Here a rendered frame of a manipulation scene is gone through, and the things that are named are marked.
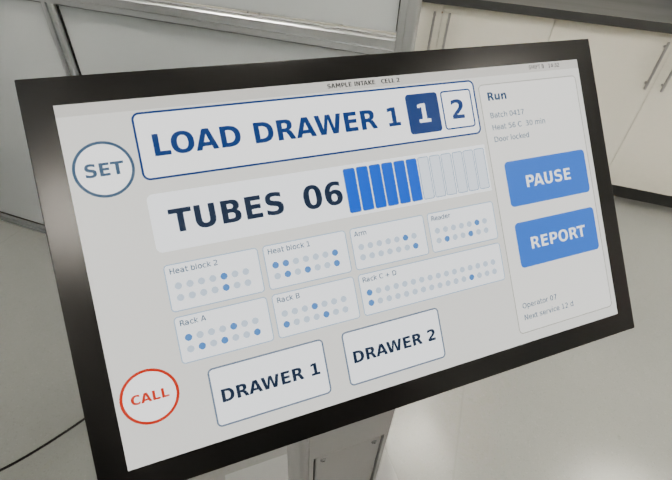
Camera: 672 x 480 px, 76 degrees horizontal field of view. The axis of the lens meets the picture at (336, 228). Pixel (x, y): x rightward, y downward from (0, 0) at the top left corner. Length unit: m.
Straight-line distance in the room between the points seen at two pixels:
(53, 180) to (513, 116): 0.40
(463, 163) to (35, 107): 0.34
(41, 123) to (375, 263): 0.27
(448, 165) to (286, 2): 0.78
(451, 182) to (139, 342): 0.29
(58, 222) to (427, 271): 0.29
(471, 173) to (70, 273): 0.34
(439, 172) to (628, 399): 1.52
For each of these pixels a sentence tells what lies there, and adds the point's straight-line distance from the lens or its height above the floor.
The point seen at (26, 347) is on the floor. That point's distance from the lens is 1.88.
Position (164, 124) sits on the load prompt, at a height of 1.17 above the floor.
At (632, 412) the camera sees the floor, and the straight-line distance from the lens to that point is 1.82.
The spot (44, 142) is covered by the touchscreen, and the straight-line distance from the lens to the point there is 0.37.
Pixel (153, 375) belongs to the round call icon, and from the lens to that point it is 0.36.
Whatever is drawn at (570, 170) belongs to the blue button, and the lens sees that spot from 0.50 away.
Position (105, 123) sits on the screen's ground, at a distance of 0.36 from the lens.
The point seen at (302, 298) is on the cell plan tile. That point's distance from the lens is 0.36.
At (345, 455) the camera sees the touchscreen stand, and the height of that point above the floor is 0.59.
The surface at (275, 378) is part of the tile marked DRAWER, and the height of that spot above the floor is 1.01.
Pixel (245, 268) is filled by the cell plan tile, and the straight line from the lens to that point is 0.35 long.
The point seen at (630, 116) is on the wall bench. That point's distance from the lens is 2.56.
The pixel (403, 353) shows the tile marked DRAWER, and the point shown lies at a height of 1.00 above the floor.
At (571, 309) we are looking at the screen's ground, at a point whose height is 0.99.
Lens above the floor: 1.32
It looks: 40 degrees down
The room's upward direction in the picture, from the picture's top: 4 degrees clockwise
